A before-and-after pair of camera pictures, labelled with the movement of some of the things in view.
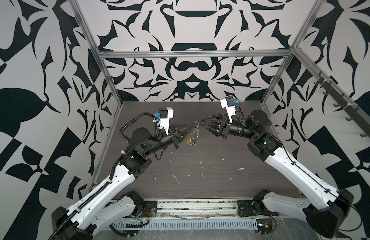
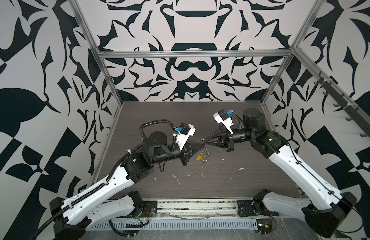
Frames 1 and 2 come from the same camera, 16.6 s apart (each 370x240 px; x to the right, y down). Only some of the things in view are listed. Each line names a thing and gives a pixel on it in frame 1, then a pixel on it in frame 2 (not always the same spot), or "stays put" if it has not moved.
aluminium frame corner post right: x=312 y=17 stays put
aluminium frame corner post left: x=83 y=22 stays put
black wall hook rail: x=352 y=111 stays put
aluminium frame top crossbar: x=195 y=54 stays put
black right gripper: x=222 y=126 to x=226 y=141
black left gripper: x=175 y=137 to x=185 y=154
